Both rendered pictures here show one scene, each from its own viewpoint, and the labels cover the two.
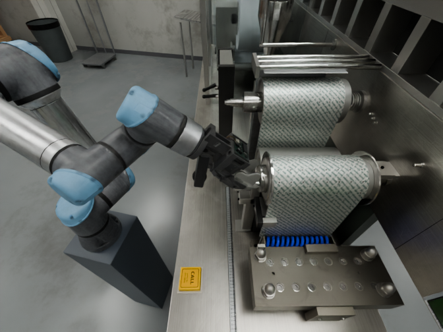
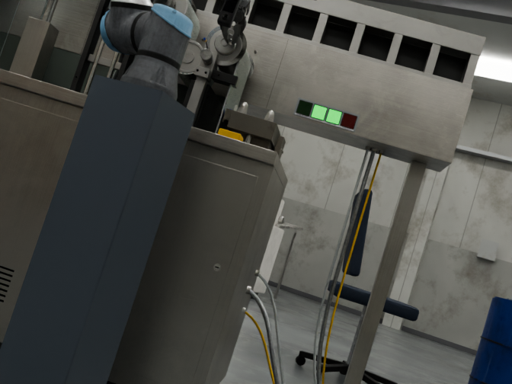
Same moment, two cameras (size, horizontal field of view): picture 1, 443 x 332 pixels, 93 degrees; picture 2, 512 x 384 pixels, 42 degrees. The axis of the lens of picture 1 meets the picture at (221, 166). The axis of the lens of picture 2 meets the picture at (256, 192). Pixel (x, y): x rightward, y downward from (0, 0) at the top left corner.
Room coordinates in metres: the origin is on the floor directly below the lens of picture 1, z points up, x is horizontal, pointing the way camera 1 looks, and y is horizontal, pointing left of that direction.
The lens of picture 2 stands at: (-0.20, 2.11, 0.62)
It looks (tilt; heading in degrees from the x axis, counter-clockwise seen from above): 4 degrees up; 278
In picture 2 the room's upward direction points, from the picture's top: 18 degrees clockwise
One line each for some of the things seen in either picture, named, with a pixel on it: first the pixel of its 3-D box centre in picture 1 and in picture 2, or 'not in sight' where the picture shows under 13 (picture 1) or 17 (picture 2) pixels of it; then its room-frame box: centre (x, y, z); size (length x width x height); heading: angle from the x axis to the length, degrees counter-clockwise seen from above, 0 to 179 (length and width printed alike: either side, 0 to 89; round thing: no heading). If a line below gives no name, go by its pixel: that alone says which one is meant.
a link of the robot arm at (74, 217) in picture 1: (83, 209); (164, 34); (0.38, 0.47, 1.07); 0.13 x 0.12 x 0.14; 152
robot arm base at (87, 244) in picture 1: (96, 227); (152, 76); (0.37, 0.47, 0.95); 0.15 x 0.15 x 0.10
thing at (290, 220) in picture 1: (302, 222); (234, 95); (0.31, -0.24, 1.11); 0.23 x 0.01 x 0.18; 91
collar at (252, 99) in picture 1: (252, 102); (165, 1); (0.61, -0.10, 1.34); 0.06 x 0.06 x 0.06; 1
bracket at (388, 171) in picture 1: (383, 169); not in sight; (0.37, -0.42, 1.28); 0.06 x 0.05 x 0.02; 91
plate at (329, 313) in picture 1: (328, 315); (278, 152); (0.09, -0.31, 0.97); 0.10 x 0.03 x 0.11; 91
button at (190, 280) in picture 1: (190, 278); (230, 136); (0.20, 0.11, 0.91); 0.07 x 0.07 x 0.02; 1
